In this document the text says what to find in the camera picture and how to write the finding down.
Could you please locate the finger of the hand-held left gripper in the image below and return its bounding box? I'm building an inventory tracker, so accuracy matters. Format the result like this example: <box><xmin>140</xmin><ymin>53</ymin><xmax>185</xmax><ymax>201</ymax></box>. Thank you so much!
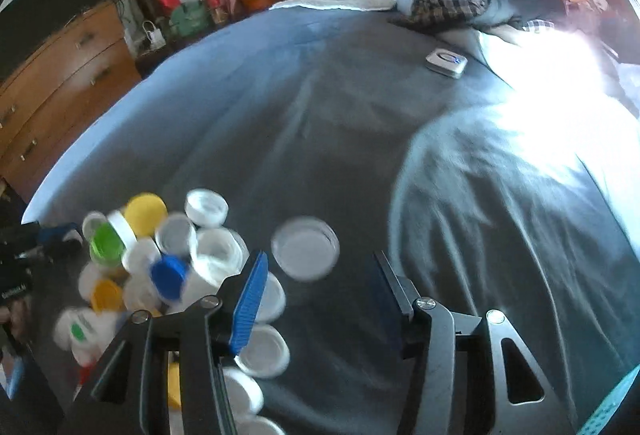
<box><xmin>36</xmin><ymin>221</ymin><xmax>84</xmax><ymax>262</ymax></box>

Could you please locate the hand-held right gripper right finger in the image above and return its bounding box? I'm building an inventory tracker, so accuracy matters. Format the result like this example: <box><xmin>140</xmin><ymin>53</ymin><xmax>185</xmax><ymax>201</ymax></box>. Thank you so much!
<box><xmin>374</xmin><ymin>251</ymin><xmax>576</xmax><ymax>435</ymax></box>

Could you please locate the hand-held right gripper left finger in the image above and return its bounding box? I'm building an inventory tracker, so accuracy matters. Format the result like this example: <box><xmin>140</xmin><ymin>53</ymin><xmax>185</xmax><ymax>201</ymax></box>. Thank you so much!
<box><xmin>57</xmin><ymin>251</ymin><xmax>271</xmax><ymax>435</ymax></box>

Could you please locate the wide white plastic jar lid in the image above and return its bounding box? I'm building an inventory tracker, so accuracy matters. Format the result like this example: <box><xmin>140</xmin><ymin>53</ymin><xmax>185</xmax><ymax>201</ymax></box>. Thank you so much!
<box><xmin>271</xmin><ymin>215</ymin><xmax>341</xmax><ymax>283</ymax></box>

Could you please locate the pile of plastic bottle caps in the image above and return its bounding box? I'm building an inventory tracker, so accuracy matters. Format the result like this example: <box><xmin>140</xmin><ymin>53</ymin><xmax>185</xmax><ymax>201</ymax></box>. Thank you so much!
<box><xmin>52</xmin><ymin>188</ymin><xmax>293</xmax><ymax>435</ymax></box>

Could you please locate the person's left hand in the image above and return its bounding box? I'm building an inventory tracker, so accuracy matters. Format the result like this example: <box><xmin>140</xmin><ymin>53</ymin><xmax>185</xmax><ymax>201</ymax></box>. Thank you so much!
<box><xmin>0</xmin><ymin>302</ymin><xmax>32</xmax><ymax>346</ymax></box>

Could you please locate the wooden dresser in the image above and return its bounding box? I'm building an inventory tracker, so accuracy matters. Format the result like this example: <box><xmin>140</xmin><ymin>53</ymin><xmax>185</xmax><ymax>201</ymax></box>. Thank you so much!
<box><xmin>0</xmin><ymin>0</ymin><xmax>143</xmax><ymax>205</ymax></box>

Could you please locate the grey bed sheet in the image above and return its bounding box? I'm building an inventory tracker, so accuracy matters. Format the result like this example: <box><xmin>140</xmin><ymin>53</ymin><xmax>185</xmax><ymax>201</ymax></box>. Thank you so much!
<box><xmin>22</xmin><ymin>0</ymin><xmax>640</xmax><ymax>435</ymax></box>

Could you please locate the black television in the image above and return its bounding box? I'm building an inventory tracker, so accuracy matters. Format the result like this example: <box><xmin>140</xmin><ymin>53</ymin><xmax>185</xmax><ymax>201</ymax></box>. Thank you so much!
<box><xmin>0</xmin><ymin>0</ymin><xmax>121</xmax><ymax>83</ymax></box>

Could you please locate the small white square box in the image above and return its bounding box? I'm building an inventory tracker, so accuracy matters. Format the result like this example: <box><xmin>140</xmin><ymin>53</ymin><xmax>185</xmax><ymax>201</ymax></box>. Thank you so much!
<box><xmin>425</xmin><ymin>48</ymin><xmax>469</xmax><ymax>80</ymax></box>

